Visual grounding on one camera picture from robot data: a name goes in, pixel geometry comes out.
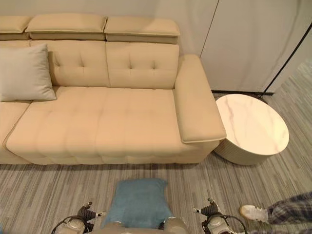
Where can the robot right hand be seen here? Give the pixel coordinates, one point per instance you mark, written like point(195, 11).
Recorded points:
point(210, 210)

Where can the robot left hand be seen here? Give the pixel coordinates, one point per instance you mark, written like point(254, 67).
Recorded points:
point(88, 213)

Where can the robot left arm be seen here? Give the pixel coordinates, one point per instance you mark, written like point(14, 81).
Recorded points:
point(73, 225)

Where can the beige leather sofa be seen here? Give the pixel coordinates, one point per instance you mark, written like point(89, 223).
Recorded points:
point(102, 122)

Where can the wide beige sofa headrest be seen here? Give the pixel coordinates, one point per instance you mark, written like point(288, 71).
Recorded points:
point(65, 24)
point(141, 28)

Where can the person's white shoe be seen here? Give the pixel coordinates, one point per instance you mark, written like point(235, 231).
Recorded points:
point(253, 212)

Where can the blue cushion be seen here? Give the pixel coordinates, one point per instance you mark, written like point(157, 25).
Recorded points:
point(139, 202)

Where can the person's leg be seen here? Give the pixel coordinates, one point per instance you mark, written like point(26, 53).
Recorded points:
point(292, 207)

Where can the round marble side table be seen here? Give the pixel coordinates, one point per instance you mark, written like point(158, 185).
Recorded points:
point(251, 126)

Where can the grey cushion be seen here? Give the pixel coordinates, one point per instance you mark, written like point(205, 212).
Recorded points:
point(24, 73)

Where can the white partition with black frame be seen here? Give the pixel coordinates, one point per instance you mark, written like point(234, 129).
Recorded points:
point(243, 44)

